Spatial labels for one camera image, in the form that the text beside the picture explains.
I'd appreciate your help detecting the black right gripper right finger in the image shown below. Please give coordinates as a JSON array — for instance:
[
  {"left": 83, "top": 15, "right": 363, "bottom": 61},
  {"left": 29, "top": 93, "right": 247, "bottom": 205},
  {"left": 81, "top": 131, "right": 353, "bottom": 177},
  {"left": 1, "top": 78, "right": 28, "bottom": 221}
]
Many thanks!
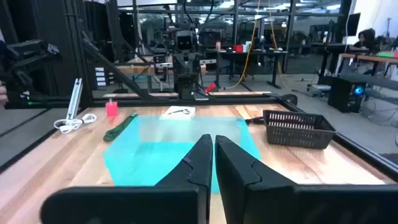
[{"left": 215, "top": 135, "right": 398, "bottom": 224}]

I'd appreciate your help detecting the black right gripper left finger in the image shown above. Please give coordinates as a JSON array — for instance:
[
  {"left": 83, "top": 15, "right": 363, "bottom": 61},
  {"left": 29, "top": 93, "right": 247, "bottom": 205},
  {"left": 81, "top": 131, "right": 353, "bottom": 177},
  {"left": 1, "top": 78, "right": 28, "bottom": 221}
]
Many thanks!
[{"left": 40, "top": 134, "right": 214, "bottom": 224}]

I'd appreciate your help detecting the white cable box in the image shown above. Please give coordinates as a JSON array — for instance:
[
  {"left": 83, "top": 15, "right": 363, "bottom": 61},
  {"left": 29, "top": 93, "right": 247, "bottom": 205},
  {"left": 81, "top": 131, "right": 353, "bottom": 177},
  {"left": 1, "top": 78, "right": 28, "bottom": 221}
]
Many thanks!
[{"left": 159, "top": 106, "right": 197, "bottom": 121}]

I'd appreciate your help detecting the pink charger cube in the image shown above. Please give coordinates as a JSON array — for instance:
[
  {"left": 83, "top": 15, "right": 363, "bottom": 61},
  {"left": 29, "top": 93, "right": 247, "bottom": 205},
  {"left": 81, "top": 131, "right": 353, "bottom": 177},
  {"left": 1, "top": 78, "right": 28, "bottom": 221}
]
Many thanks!
[{"left": 105, "top": 98, "right": 119, "bottom": 118}]

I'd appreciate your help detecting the long narrow cable box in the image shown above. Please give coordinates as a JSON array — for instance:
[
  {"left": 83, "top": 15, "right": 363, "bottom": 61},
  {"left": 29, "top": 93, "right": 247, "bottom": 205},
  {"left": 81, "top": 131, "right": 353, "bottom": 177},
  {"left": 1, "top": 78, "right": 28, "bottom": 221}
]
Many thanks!
[{"left": 65, "top": 78, "right": 83, "bottom": 121}]

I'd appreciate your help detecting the white cable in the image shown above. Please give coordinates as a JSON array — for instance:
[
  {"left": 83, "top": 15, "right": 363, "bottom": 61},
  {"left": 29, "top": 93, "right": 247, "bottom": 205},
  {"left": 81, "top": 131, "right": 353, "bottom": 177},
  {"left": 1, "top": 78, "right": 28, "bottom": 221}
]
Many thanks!
[{"left": 53, "top": 113, "right": 98, "bottom": 135}]

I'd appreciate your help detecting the green translucent sheet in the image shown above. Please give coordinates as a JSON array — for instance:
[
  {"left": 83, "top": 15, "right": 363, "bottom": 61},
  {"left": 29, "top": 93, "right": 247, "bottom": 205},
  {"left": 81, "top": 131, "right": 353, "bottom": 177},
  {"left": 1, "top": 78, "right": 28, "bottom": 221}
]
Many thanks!
[{"left": 103, "top": 115, "right": 261, "bottom": 194}]

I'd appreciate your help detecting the black background desk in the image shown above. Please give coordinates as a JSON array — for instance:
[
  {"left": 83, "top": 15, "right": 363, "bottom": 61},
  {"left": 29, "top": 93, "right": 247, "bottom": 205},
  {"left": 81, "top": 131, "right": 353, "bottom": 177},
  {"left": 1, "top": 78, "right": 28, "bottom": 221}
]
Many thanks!
[{"left": 214, "top": 49, "right": 289, "bottom": 90}]

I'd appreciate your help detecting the black slotted plastic basket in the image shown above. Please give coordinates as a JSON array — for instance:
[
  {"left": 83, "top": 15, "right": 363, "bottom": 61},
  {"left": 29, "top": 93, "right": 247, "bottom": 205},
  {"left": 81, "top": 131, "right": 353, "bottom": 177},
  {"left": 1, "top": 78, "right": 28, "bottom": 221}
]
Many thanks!
[{"left": 262, "top": 110, "right": 337, "bottom": 150}]

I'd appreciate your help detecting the black computer tower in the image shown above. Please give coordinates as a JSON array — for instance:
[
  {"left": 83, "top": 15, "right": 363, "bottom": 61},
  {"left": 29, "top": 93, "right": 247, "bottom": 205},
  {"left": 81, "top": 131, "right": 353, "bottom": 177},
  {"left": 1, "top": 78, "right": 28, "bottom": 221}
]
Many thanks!
[{"left": 327, "top": 77, "right": 367, "bottom": 114}]

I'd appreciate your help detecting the wooden top desk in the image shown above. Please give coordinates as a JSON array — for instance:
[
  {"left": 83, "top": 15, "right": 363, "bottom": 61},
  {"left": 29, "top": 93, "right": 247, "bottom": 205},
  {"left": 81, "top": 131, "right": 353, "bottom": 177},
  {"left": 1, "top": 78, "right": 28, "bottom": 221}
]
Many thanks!
[{"left": 335, "top": 51, "right": 398, "bottom": 77}]

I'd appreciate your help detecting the black monitor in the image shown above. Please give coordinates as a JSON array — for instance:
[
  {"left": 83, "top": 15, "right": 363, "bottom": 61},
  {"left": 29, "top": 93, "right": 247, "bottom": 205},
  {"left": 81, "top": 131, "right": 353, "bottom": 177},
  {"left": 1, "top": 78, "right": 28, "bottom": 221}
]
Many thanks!
[{"left": 345, "top": 12, "right": 362, "bottom": 37}]

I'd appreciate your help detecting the person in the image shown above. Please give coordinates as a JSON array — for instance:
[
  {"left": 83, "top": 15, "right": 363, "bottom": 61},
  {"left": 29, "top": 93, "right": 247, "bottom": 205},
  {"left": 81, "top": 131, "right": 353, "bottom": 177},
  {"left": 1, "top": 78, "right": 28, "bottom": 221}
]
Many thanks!
[{"left": 353, "top": 27, "right": 379, "bottom": 53}]

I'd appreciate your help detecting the black aluminium table frame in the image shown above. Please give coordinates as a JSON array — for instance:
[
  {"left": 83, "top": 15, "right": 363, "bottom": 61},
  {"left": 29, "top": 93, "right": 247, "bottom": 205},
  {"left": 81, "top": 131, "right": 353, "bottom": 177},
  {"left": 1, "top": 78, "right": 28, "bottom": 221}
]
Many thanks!
[{"left": 0, "top": 0, "right": 398, "bottom": 183}]

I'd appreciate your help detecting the yellow hanging cable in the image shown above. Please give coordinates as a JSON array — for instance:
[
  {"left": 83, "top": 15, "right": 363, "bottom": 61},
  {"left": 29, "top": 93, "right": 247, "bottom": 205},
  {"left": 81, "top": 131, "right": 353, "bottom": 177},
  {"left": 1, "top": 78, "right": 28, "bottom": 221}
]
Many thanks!
[{"left": 226, "top": 0, "right": 282, "bottom": 90}]

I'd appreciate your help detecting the black frame foot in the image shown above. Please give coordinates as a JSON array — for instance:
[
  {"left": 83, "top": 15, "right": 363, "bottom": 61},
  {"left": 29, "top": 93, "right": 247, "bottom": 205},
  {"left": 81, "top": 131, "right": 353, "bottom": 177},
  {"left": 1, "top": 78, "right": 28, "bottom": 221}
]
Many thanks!
[{"left": 279, "top": 93, "right": 299, "bottom": 107}]

